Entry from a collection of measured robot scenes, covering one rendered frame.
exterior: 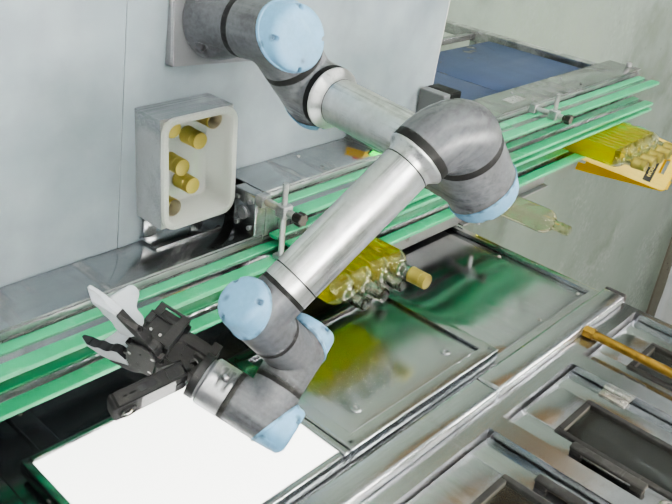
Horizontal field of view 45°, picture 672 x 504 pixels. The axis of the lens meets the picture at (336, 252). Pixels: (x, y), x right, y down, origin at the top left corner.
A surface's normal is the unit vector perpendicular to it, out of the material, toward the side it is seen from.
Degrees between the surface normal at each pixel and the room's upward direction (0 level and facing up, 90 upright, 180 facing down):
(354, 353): 90
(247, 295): 93
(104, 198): 0
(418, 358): 90
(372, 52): 0
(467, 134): 34
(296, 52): 11
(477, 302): 91
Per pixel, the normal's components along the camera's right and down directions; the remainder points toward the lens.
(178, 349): 0.29, -0.54
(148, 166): -0.68, 0.29
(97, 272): 0.10, -0.87
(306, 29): 0.68, 0.26
